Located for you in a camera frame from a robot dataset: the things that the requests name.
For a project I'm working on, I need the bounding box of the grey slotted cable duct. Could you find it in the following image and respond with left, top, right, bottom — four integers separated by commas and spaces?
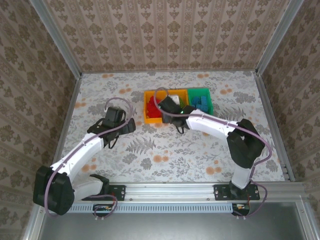
67, 202, 235, 214

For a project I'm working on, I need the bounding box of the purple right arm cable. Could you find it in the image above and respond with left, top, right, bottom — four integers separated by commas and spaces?
153, 86, 273, 220

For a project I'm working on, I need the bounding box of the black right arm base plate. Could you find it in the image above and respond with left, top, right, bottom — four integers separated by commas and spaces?
213, 184, 261, 201

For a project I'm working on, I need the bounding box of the aluminium thin cross rail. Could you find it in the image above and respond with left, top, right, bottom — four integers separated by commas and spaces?
80, 68, 258, 75

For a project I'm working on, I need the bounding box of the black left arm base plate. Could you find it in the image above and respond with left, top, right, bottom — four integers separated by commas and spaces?
81, 184, 126, 202

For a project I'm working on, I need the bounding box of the aluminium frame profile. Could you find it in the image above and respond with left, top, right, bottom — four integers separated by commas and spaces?
22, 202, 47, 240
296, 197, 320, 240

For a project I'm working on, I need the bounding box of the floral patterned table cover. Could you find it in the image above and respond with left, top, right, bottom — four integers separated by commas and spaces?
59, 71, 288, 185

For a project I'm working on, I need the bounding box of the steel sheet panel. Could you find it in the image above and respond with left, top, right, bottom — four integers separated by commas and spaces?
37, 201, 311, 240

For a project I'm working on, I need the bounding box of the black left gripper cable loop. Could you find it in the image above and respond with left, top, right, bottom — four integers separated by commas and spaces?
106, 138, 119, 150

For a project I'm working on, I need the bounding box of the orange plastic bin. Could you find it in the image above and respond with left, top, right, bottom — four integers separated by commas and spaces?
143, 89, 167, 125
164, 88, 190, 118

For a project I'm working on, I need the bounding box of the aluminium mounting rail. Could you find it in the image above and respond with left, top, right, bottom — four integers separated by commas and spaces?
37, 181, 307, 202

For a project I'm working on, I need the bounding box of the aluminium corner post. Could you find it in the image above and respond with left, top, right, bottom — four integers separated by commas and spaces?
255, 0, 305, 76
29, 0, 83, 77

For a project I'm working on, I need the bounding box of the aluminium side rail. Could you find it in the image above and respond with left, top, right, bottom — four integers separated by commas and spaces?
55, 73, 83, 158
252, 71, 296, 183

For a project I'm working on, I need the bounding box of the green plastic bin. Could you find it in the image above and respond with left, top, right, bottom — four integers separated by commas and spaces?
187, 87, 214, 116

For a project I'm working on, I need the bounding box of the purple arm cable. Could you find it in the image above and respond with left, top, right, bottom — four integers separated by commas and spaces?
44, 97, 134, 222
153, 86, 273, 220

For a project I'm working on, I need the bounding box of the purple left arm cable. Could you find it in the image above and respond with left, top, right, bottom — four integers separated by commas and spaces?
44, 97, 134, 222

